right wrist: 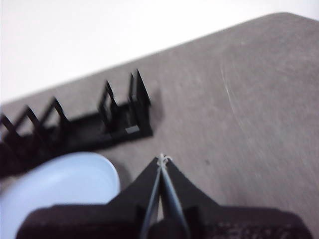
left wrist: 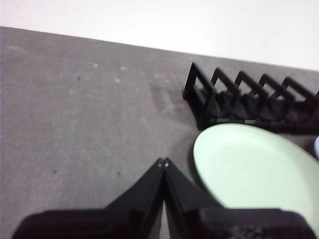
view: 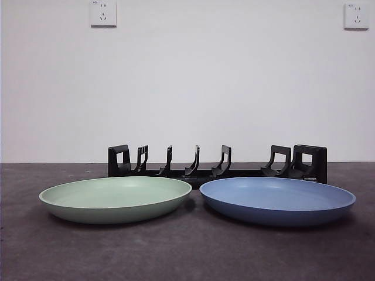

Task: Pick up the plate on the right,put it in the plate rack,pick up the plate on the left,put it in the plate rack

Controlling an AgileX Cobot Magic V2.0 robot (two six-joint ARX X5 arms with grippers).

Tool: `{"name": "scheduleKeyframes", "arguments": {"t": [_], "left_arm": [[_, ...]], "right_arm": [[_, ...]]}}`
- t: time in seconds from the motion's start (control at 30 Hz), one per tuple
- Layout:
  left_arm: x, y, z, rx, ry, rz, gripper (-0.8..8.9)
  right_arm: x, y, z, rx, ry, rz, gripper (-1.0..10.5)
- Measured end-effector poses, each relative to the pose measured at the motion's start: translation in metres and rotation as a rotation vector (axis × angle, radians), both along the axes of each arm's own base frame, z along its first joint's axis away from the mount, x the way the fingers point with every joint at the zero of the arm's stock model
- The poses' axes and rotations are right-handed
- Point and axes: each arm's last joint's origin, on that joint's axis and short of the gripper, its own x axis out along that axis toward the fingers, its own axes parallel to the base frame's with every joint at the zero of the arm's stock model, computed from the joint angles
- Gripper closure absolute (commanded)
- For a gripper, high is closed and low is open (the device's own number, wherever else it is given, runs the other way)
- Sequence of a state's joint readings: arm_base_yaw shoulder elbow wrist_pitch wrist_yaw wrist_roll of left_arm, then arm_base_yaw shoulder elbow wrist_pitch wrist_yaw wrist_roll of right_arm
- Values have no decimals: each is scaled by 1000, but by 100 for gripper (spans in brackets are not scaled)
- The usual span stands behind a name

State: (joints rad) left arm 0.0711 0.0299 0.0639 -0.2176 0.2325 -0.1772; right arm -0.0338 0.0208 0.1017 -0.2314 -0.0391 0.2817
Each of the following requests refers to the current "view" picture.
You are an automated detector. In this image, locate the pale green round plate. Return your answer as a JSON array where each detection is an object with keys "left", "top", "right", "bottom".
[{"left": 38, "top": 175, "right": 193, "bottom": 225}]

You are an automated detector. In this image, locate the light blue round plate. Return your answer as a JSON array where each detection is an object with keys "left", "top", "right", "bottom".
[{"left": 199, "top": 176, "right": 357, "bottom": 227}]

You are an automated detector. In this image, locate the black plastic plate rack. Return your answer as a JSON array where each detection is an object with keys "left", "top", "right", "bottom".
[{"left": 107, "top": 143, "right": 328, "bottom": 188}]

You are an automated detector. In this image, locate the white wall socket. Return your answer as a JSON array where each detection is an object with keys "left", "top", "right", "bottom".
[
  {"left": 343, "top": 2, "right": 370, "bottom": 31},
  {"left": 90, "top": 0, "right": 117, "bottom": 29}
]

